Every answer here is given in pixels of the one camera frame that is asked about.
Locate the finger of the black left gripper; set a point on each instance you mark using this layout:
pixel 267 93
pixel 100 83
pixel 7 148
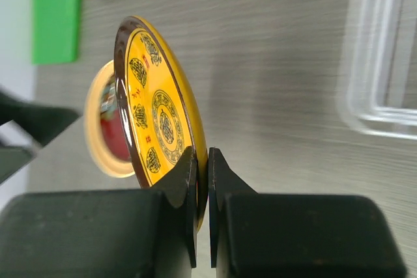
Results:
pixel 13 158
pixel 42 122

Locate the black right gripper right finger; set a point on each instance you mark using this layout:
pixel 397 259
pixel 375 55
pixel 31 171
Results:
pixel 295 235

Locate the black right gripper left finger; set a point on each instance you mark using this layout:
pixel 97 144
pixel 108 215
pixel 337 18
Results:
pixel 105 233

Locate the cream yellow plate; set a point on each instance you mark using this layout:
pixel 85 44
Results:
pixel 98 150

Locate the dark red patterned plate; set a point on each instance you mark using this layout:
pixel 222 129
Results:
pixel 110 122

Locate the olive yellow patterned plate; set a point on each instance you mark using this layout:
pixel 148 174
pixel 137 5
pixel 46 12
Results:
pixel 159 114

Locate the green plastic mat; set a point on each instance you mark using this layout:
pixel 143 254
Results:
pixel 55 31

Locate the white wire dish rack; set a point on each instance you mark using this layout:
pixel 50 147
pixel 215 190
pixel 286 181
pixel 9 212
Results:
pixel 374 68

